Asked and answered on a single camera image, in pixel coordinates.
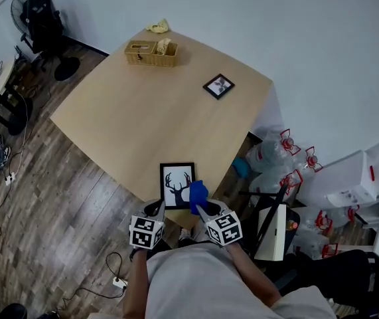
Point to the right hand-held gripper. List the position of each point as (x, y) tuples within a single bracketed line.
[(224, 229)]

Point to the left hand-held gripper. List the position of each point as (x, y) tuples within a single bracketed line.
[(146, 233)]

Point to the blue cloth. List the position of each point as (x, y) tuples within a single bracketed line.
[(197, 191)]

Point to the black framed deer picture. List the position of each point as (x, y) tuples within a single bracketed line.
[(176, 174)]

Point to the small black flower picture frame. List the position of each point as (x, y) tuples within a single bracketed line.
[(218, 86)]

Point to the person's right forearm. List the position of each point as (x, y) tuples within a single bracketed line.
[(255, 274)]

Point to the person's left forearm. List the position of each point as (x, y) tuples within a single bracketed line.
[(136, 284)]

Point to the person's white shoe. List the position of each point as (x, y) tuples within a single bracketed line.
[(185, 234)]

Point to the black swivel chair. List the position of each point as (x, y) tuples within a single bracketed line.
[(259, 199)]

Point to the teal plastic bag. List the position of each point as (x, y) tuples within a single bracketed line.
[(241, 167)]

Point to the white cardboard box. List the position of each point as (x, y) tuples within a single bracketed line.
[(273, 238)]

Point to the person's grey shirt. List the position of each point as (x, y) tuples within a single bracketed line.
[(192, 277)]

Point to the group of clear water jugs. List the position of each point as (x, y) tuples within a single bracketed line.
[(269, 151)]

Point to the orange-capped drink bottle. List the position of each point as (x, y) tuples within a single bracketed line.
[(293, 225)]

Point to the white power strip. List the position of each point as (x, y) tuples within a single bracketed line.
[(10, 179), (120, 282)]

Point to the white water dispenser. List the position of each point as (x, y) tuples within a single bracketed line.
[(335, 181)]

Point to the black mesh highback chair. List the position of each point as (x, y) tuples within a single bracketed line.
[(342, 271)]

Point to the wicker tissue basket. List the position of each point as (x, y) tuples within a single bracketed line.
[(142, 56)]

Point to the crumpled beige tissue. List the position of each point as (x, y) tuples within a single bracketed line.
[(162, 46)]

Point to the black standing fan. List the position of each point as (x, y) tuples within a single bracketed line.
[(66, 68)]

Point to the yellow cloth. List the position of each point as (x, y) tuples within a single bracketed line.
[(157, 26)]

